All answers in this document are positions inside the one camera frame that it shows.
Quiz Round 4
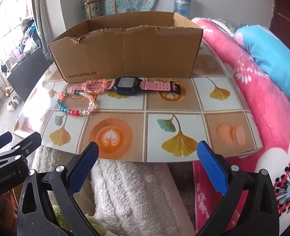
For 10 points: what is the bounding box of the purple watch with pink strap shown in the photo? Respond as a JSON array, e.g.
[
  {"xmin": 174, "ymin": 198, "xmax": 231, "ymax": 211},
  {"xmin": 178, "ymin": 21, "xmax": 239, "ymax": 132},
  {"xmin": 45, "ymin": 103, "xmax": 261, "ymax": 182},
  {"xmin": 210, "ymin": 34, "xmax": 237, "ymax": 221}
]
[{"xmin": 70, "ymin": 77, "xmax": 182, "ymax": 96}]

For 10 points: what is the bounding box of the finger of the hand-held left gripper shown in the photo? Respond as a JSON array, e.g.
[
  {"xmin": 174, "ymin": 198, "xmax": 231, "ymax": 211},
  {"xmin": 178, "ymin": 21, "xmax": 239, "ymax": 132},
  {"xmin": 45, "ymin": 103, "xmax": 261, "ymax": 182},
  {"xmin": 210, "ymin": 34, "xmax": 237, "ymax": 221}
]
[
  {"xmin": 0, "ymin": 132, "xmax": 42, "ymax": 165},
  {"xmin": 0, "ymin": 132, "xmax": 13, "ymax": 154}
]

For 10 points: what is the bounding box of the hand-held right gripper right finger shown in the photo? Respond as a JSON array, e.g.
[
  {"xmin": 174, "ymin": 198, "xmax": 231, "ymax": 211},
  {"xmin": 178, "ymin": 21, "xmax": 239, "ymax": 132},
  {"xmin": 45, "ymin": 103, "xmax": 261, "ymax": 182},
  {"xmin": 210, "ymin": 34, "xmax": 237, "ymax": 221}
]
[{"xmin": 196, "ymin": 140, "xmax": 279, "ymax": 236}]

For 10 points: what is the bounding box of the grey curtain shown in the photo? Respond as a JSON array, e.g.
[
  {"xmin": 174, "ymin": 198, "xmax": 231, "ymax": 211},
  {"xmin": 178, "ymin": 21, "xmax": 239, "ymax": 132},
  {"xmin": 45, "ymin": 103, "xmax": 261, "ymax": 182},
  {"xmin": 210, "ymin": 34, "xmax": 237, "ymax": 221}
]
[{"xmin": 32, "ymin": 0, "xmax": 54, "ymax": 64}]

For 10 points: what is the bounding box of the green patterned quilt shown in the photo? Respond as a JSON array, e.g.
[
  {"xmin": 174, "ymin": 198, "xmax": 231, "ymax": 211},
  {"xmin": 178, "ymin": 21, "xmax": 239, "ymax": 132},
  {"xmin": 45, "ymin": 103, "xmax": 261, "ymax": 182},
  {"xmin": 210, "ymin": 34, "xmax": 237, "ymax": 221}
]
[{"xmin": 212, "ymin": 18, "xmax": 240, "ymax": 34}]

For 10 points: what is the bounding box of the pile of clothes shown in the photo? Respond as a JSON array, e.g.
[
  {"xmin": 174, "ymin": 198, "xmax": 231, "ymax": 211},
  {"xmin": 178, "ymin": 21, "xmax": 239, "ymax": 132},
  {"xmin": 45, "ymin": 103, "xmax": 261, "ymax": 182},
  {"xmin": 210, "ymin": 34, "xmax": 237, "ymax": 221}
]
[{"xmin": 18, "ymin": 17, "xmax": 41, "ymax": 54}]

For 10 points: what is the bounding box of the pink floral blanket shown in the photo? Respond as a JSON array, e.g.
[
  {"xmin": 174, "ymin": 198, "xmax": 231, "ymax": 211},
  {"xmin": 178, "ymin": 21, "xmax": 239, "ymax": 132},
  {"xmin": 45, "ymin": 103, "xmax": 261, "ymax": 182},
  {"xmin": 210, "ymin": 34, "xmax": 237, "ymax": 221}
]
[{"xmin": 191, "ymin": 17, "xmax": 290, "ymax": 236}]

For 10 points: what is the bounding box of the wooden chair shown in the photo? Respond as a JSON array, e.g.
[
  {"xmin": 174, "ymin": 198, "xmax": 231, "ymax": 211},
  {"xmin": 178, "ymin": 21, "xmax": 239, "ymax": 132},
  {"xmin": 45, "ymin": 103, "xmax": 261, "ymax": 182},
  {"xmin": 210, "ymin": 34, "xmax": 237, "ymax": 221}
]
[{"xmin": 85, "ymin": 0, "xmax": 120, "ymax": 20}]

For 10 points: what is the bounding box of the multicolour bead bracelet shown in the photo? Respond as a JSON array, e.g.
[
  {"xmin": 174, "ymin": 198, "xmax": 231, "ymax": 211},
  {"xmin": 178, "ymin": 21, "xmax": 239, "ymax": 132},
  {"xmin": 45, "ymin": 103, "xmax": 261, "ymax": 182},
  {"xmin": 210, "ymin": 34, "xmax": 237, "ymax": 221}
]
[{"xmin": 57, "ymin": 90, "xmax": 97, "ymax": 117}]

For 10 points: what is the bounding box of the blue quilt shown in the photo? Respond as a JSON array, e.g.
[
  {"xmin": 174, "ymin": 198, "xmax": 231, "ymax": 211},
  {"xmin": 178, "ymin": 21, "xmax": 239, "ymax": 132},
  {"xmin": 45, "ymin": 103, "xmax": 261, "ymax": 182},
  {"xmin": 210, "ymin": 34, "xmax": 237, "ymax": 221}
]
[{"xmin": 235, "ymin": 25, "xmax": 290, "ymax": 116}]

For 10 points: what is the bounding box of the white fluffy garment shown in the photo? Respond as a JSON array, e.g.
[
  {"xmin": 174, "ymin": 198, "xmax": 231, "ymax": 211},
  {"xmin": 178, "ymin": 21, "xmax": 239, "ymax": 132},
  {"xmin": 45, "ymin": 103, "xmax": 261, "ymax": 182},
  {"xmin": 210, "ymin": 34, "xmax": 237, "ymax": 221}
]
[{"xmin": 32, "ymin": 147, "xmax": 197, "ymax": 236}]

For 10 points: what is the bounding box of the brown cardboard box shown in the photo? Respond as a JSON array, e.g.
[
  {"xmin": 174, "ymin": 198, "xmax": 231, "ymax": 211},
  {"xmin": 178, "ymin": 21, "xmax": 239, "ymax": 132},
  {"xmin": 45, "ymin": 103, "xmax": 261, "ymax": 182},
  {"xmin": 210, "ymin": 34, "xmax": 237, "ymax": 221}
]
[{"xmin": 48, "ymin": 11, "xmax": 204, "ymax": 84}]

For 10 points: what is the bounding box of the dark red door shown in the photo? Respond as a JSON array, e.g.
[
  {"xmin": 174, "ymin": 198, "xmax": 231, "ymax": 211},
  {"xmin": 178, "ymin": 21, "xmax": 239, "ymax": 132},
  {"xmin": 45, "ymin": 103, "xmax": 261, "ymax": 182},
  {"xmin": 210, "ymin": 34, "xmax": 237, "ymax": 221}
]
[{"xmin": 269, "ymin": 0, "xmax": 290, "ymax": 52}]

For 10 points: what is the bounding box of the leaf and coffee print tablecloth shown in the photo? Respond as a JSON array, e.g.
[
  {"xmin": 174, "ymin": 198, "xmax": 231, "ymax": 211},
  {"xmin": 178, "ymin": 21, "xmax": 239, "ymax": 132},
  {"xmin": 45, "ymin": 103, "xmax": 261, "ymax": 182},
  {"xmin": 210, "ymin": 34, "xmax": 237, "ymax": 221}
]
[{"xmin": 12, "ymin": 38, "xmax": 263, "ymax": 164}]

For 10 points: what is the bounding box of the blue water bottle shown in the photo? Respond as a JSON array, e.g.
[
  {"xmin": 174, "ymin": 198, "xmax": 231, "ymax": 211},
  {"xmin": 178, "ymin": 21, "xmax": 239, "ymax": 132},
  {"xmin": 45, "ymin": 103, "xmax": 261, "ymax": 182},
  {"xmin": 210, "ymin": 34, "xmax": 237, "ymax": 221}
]
[{"xmin": 174, "ymin": 0, "xmax": 192, "ymax": 18}]

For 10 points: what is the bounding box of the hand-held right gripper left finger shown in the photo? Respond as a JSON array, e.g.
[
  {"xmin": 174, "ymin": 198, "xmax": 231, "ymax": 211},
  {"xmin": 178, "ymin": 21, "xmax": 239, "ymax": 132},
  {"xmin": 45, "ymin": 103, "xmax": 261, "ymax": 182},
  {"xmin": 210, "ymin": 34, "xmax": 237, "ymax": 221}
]
[{"xmin": 17, "ymin": 141, "xmax": 100, "ymax": 236}]

